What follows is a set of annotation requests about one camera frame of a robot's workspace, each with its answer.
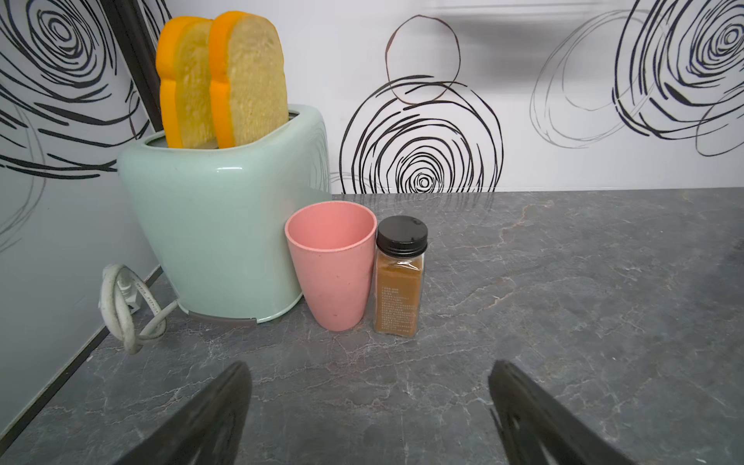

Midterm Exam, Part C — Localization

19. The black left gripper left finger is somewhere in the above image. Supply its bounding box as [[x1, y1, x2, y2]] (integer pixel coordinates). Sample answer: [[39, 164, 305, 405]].
[[118, 362, 252, 464]]

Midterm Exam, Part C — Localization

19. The left toy bread slice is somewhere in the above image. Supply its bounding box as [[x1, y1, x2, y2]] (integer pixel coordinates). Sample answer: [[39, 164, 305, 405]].
[[156, 17, 215, 149]]

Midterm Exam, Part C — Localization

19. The pink plastic cup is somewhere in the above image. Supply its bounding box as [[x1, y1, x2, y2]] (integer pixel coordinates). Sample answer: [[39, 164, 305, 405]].
[[285, 201, 378, 332]]

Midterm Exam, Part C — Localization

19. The white toaster power cable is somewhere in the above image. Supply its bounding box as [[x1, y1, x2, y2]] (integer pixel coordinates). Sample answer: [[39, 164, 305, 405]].
[[98, 262, 180, 356]]

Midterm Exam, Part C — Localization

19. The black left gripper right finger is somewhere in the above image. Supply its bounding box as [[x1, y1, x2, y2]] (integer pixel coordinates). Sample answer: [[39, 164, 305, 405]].
[[488, 360, 633, 465]]

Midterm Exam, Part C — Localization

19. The brown spice jar black lid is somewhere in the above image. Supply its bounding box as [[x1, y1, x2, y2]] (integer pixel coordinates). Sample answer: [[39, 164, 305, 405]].
[[374, 215, 428, 337]]

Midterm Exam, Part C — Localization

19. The toy bread slice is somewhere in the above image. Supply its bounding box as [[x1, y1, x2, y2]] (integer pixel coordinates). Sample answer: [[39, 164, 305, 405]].
[[208, 11, 289, 148], [156, 17, 215, 149]]

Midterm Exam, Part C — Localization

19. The mint green toaster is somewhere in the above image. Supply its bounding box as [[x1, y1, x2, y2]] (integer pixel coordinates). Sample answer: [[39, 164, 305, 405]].
[[117, 105, 331, 323]]

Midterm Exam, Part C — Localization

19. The right toy bread slice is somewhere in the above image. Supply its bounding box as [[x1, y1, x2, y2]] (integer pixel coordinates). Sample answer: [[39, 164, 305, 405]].
[[208, 11, 289, 148]]

